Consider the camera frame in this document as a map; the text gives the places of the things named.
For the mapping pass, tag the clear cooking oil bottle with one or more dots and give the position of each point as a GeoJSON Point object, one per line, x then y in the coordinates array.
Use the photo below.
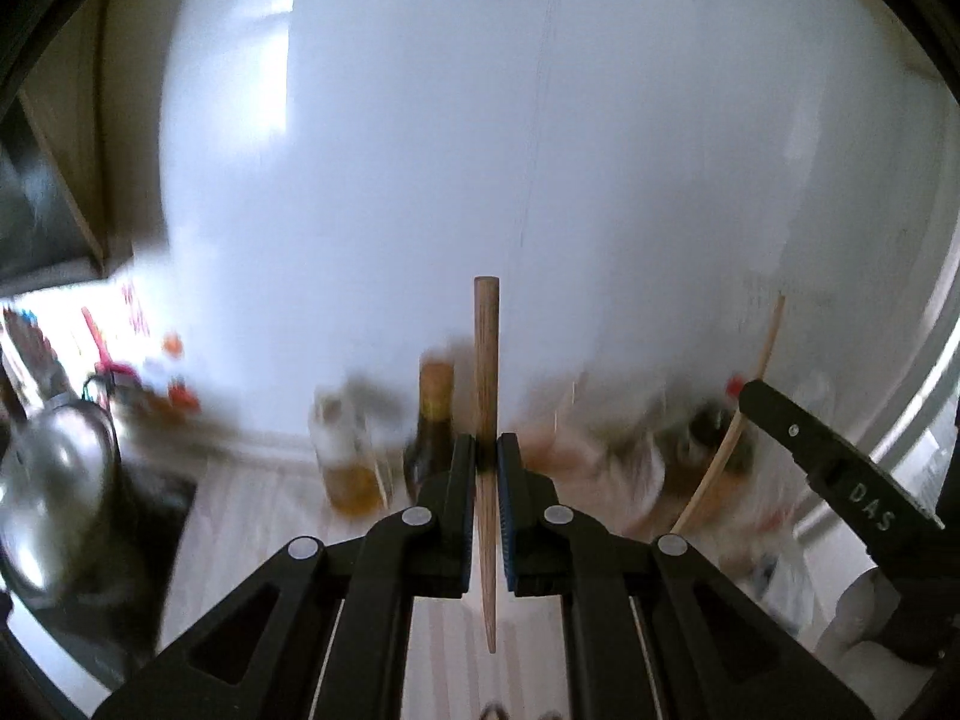
{"type": "Point", "coordinates": [349, 465]}

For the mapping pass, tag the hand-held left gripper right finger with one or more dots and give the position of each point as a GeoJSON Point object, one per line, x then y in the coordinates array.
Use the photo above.
{"type": "Point", "coordinates": [529, 532]}

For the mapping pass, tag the colourful printed packaging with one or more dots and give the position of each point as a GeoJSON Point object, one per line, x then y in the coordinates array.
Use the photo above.
{"type": "Point", "coordinates": [142, 360]}

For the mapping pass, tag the dark bottle with tan cap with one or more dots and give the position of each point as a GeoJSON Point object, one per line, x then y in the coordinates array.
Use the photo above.
{"type": "Point", "coordinates": [435, 427]}

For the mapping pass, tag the wooden wall cabinet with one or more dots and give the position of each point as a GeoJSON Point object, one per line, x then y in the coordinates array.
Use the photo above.
{"type": "Point", "coordinates": [56, 180]}

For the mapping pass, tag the light wooden chopstick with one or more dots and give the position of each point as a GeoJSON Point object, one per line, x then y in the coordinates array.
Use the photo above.
{"type": "Point", "coordinates": [731, 435]}
{"type": "Point", "coordinates": [486, 360]}

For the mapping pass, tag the person's right hand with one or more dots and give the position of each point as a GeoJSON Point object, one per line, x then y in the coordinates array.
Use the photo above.
{"type": "Point", "coordinates": [855, 637]}

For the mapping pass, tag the black stove top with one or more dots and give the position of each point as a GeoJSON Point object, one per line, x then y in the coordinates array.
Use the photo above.
{"type": "Point", "coordinates": [112, 577]}

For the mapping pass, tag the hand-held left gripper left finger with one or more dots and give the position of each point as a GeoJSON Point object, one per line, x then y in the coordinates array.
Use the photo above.
{"type": "Point", "coordinates": [442, 540]}

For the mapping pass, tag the crumpled clear plastic bag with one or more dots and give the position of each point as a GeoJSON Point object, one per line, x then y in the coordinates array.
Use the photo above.
{"type": "Point", "coordinates": [784, 585]}

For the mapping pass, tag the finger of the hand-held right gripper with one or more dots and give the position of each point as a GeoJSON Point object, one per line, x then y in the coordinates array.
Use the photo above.
{"type": "Point", "coordinates": [825, 457]}

